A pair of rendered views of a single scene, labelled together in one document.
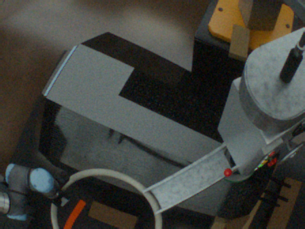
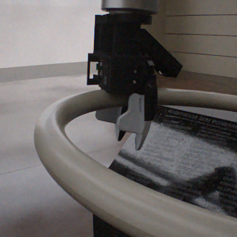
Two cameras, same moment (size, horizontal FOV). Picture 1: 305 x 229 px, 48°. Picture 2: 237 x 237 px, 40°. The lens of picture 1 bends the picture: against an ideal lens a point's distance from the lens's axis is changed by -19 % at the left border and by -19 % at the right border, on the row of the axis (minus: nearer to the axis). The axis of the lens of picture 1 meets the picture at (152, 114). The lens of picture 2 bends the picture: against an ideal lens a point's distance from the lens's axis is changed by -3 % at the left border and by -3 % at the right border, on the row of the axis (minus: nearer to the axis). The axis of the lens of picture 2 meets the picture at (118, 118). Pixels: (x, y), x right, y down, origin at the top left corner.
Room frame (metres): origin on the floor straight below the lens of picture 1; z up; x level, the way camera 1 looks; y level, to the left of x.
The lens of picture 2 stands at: (-0.23, 0.28, 1.05)
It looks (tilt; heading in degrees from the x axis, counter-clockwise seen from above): 15 degrees down; 19
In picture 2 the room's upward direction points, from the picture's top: straight up
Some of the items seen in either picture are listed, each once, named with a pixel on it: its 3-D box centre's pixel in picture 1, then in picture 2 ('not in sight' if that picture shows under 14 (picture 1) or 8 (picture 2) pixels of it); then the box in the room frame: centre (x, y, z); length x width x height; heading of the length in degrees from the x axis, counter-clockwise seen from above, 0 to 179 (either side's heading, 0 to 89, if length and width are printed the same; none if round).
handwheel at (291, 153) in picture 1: (289, 145); not in sight; (0.33, -0.52, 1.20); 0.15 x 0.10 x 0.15; 112
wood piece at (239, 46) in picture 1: (239, 42); not in sight; (1.01, -0.49, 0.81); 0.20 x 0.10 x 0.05; 159
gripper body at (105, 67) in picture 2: (53, 193); (122, 53); (0.27, 0.44, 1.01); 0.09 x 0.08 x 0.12; 142
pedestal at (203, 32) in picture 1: (247, 49); not in sight; (1.21, -0.66, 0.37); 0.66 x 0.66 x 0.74; 61
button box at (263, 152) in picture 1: (262, 157); not in sight; (0.26, -0.34, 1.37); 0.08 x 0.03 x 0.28; 112
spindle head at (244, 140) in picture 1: (276, 113); not in sight; (0.42, -0.43, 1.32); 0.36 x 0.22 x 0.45; 112
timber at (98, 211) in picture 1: (114, 217); not in sight; (0.26, 0.30, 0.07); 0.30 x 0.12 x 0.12; 65
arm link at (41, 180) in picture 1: (43, 182); not in sight; (0.28, 0.43, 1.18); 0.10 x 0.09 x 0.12; 79
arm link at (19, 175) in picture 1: (20, 178); not in sight; (0.29, 0.54, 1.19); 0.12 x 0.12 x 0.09; 79
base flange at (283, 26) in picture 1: (255, 18); not in sight; (1.21, -0.66, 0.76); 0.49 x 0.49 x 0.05; 61
